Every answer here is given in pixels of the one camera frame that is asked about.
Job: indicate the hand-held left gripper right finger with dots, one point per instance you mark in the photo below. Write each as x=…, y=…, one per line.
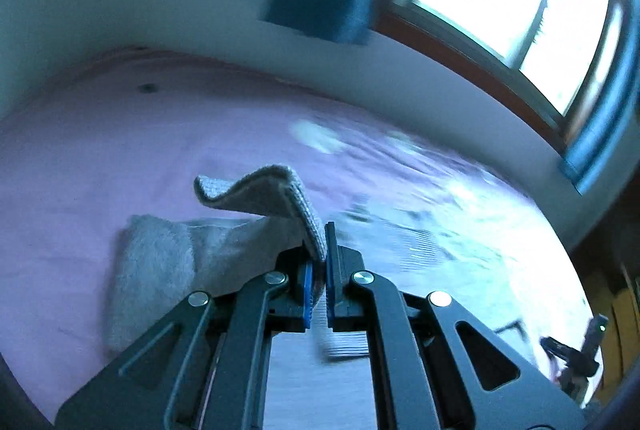
x=331, y=295

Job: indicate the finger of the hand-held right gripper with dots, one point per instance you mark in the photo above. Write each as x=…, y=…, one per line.
x=559, y=347

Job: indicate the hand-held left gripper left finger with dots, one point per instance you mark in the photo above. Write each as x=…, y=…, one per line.
x=305, y=297

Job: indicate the grey knit garment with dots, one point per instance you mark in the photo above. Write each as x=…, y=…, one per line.
x=160, y=260

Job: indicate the yellow furniture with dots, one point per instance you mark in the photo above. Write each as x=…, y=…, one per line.
x=620, y=325

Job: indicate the pink bed sheet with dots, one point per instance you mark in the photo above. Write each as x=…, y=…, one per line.
x=100, y=149

